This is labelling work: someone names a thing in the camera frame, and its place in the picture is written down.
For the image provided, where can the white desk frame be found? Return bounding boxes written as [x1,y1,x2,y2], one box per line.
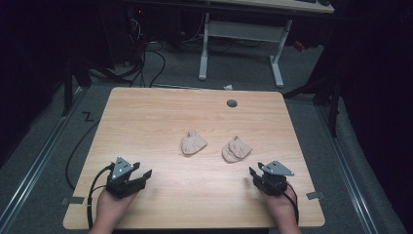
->
[198,12,294,89]

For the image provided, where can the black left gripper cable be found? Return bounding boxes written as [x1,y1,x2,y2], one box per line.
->
[86,163,116,230]

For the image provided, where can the bundle of black cables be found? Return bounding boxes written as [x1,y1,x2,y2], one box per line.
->
[128,13,168,89]

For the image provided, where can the grey tape strip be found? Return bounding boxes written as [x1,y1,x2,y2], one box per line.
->
[306,190,326,201]
[60,196,86,206]

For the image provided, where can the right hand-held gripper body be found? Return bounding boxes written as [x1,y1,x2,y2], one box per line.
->
[254,160,296,197]

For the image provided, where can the person's right hand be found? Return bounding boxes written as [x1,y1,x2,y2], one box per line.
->
[259,187,299,230]

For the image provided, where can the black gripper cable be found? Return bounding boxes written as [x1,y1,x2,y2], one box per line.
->
[283,181,300,226]
[86,163,116,230]

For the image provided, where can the black metal stand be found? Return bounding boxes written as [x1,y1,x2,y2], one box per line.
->
[59,48,94,118]
[282,72,343,138]

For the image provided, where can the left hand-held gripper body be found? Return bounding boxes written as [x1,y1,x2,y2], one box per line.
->
[104,156,146,200]

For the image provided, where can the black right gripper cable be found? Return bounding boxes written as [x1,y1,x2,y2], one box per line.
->
[283,181,300,226]

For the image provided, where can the person's left hand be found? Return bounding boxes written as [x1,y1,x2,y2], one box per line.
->
[94,187,138,230]

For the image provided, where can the beige sock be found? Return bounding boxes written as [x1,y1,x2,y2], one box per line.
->
[180,129,208,156]
[221,136,253,164]

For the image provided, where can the black floor cable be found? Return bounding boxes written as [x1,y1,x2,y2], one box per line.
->
[64,119,101,191]

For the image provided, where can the metal floor rail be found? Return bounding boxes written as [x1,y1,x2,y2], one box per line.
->
[316,103,381,234]
[0,87,86,232]

